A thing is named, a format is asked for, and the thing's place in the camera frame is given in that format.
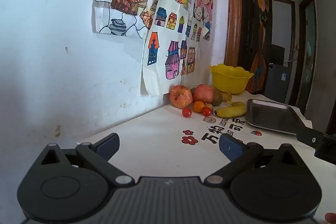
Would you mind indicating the black door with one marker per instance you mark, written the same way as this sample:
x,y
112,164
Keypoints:
x,y
248,29

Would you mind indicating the yellow plastic bowl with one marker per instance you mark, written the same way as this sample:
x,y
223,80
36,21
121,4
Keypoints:
x,y
231,82

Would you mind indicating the person's left hand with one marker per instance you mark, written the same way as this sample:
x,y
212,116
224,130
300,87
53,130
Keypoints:
x,y
330,218

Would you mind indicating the wooden door frame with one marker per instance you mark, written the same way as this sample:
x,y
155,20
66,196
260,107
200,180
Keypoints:
x,y
233,16

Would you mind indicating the white printed tablecloth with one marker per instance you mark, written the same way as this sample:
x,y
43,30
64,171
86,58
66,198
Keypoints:
x,y
157,134

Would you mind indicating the yellow banana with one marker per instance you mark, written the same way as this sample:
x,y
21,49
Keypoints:
x,y
226,96
231,111
238,103

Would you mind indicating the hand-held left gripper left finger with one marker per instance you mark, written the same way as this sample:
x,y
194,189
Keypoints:
x,y
109,145

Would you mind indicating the red cherry tomato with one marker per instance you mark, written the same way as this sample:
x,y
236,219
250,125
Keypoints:
x,y
206,111
187,112

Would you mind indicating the dark brown doorway frame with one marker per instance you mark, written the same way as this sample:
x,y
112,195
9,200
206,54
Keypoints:
x,y
302,56

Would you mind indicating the metal tray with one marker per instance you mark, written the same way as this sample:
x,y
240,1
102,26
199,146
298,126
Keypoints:
x,y
270,113

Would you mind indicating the lady in dress poster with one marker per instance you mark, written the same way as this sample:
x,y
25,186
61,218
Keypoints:
x,y
261,29

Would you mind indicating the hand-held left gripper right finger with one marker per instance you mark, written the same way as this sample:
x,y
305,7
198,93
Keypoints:
x,y
231,148

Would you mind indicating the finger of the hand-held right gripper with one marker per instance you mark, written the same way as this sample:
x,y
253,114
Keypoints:
x,y
312,138

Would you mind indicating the kiwi with orange sticker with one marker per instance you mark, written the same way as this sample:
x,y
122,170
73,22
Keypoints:
x,y
218,98

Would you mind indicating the wrinkled red apple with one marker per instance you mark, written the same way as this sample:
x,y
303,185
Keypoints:
x,y
181,98

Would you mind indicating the small orange tangerine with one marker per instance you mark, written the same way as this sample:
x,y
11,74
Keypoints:
x,y
199,106

